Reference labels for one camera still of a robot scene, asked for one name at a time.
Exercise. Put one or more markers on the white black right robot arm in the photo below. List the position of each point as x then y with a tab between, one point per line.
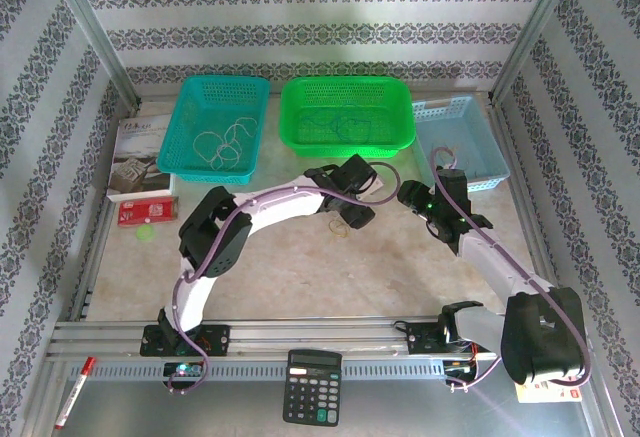
500	274

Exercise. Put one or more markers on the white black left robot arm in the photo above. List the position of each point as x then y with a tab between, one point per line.
280	207

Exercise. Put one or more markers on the light blue plastic basket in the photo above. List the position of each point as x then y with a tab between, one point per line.
470	127

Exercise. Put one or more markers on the green plastic basket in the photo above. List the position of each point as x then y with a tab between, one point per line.
380	102

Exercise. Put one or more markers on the teal plastic basket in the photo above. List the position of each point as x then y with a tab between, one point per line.
215	97

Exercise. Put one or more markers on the small circuit board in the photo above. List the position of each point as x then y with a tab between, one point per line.
457	368
182	370

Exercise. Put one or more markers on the black desk calculator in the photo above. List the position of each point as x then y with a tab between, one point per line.
312	392

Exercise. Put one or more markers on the red flat box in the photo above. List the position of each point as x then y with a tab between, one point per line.
150	211

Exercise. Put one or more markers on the small green round cap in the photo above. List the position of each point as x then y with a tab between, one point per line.
145	232

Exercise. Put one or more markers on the white grey book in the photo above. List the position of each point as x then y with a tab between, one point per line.
135	157

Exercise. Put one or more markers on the red blister pack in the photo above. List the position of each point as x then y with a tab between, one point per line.
570	394

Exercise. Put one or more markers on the red white marker pen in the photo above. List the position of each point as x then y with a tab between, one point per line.
75	392

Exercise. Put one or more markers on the aluminium side rail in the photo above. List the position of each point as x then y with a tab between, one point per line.
92	277
529	207

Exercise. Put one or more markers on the aluminium mounting rail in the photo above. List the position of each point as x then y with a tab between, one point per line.
310	334

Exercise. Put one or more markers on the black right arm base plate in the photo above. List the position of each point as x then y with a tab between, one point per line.
422	339

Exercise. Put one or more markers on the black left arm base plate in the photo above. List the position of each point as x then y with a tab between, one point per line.
215	339

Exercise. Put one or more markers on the aluminium frame post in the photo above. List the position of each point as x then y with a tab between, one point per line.
535	27
90	22

